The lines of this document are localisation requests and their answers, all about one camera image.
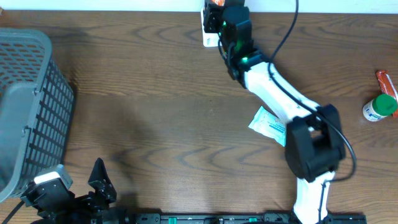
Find orange small carton box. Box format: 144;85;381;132
210;0;225;6

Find light blue wipes packet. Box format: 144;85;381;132
248;106;286;147

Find red Top snack packet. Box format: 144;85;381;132
376;70;397;118

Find green lid cup container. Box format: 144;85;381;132
363;94;397;122

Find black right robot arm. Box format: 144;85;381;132
202;1;346;223

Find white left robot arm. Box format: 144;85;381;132
20;158;129;224

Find white barcode scanner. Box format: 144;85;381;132
200;7;219;47

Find dark grey plastic basket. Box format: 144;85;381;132
1;28;76;201

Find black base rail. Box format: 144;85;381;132
133;212;368;224

